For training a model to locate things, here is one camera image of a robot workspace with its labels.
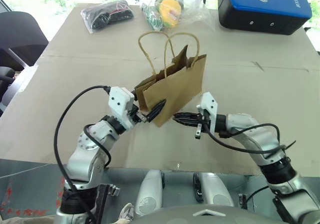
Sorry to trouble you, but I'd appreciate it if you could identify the silver left robot leg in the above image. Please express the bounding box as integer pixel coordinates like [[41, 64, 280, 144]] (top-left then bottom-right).
[[134, 169, 165, 217]]

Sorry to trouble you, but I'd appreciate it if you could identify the brown paper bag with handles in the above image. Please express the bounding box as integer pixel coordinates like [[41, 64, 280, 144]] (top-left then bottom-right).
[[134, 31, 208, 128]]

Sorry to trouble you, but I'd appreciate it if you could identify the silver right robot leg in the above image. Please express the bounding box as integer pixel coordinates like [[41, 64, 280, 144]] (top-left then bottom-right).
[[193, 172, 235, 208]]

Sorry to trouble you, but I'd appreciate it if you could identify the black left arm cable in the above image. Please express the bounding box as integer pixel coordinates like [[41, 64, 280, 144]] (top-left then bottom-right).
[[53, 85, 112, 224]]

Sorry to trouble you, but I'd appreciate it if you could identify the green plush toy in plastic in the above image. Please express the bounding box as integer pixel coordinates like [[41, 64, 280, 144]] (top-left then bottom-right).
[[139, 2, 165, 32]]

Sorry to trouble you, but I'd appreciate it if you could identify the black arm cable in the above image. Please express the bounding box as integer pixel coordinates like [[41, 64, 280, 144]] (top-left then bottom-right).
[[203, 123, 297, 155], [53, 85, 112, 224]]

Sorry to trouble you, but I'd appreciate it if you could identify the brown cardboard table cover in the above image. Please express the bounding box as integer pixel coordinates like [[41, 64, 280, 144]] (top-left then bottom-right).
[[0, 3, 320, 176]]

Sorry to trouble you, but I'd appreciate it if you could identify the black office chair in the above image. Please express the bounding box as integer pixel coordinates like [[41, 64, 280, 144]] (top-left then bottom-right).
[[0, 11, 50, 71]]

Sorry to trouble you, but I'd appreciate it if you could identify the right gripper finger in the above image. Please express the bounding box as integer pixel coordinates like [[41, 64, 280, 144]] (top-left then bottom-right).
[[174, 112, 199, 121], [171, 119, 199, 128]]

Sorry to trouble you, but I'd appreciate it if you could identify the blue and black case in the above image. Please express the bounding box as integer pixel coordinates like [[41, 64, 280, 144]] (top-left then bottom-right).
[[217, 0, 313, 36]]

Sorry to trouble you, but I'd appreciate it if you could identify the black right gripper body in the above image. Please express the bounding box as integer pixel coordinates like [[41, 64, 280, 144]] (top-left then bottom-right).
[[194, 108, 212, 139]]

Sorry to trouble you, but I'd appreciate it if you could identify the silver robot torso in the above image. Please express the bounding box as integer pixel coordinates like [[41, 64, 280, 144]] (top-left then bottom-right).
[[129, 204, 288, 224]]

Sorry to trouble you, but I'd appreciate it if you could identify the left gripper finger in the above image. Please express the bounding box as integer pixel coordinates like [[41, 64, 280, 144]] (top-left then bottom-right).
[[144, 99, 167, 123]]

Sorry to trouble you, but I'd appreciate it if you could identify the yellow plush toy in plastic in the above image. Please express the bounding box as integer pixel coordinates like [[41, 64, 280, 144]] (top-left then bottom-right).
[[154, 0, 216, 29]]

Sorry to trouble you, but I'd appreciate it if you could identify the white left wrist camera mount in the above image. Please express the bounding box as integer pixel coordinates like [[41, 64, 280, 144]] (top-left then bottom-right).
[[107, 86, 137, 130]]

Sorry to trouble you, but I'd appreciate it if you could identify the dark strap with metal buckle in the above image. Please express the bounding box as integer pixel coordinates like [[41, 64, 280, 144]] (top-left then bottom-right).
[[96, 183, 121, 224]]

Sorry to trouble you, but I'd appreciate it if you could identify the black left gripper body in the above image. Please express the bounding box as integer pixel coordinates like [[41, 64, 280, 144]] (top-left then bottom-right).
[[128, 101, 151, 125]]

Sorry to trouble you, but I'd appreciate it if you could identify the silver robot leg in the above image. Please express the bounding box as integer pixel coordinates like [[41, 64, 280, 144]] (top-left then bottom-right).
[[193, 172, 235, 208], [134, 169, 165, 217]]

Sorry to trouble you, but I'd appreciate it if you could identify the beige shoe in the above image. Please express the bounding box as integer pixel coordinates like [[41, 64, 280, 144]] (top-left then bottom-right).
[[118, 203, 135, 221]]

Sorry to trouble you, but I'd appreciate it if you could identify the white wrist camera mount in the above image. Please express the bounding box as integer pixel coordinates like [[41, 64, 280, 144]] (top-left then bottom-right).
[[107, 86, 137, 130], [195, 91, 219, 134]]

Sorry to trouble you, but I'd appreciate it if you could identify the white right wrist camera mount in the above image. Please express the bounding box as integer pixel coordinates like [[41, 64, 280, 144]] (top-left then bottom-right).
[[195, 91, 219, 134]]

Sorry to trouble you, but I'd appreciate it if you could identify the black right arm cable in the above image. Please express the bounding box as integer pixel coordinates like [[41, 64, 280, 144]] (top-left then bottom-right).
[[203, 123, 297, 155]]

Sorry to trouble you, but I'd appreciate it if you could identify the black plush toy in plastic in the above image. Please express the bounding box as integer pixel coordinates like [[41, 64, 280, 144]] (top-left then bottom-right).
[[80, 0, 136, 34]]

